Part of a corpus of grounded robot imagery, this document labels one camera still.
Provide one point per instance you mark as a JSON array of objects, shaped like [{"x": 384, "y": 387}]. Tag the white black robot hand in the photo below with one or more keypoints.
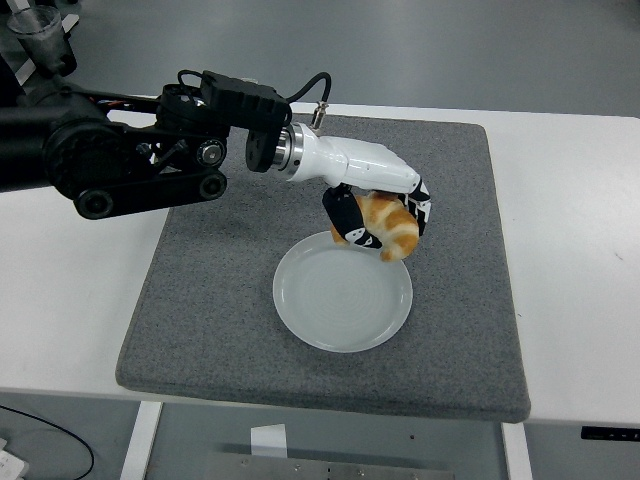
[{"x": 360, "y": 162}]

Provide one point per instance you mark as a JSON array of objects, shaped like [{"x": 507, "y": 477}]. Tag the orange croissant bread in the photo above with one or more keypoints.
[{"x": 395, "y": 235}]

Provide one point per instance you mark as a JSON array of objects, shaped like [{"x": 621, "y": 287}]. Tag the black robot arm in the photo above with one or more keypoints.
[{"x": 125, "y": 145}]

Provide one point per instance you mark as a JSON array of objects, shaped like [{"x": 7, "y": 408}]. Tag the pale grey round plate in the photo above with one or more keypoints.
[{"x": 342, "y": 310}]

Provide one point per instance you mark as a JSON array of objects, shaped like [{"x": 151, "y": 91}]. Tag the grey metal plate with screws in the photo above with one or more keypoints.
[{"x": 325, "y": 469}]

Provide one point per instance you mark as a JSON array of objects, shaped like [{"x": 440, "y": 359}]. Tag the grey felt mat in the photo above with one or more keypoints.
[{"x": 450, "y": 200}]

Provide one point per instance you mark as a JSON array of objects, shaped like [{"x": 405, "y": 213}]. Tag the white table leg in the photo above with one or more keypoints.
[
  {"x": 517, "y": 450},
  {"x": 142, "y": 440}
]

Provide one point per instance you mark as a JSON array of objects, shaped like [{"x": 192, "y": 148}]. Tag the black bin with clear liner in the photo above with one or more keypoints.
[{"x": 47, "y": 45}]

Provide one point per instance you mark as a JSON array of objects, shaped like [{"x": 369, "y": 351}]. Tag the black table control panel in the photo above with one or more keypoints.
[{"x": 610, "y": 433}]

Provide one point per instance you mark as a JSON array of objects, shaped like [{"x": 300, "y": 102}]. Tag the white power strip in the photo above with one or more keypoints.
[{"x": 10, "y": 460}]

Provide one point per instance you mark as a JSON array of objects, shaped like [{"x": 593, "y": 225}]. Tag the white frame piece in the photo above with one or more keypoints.
[
  {"x": 22, "y": 72},
  {"x": 71, "y": 22}
]

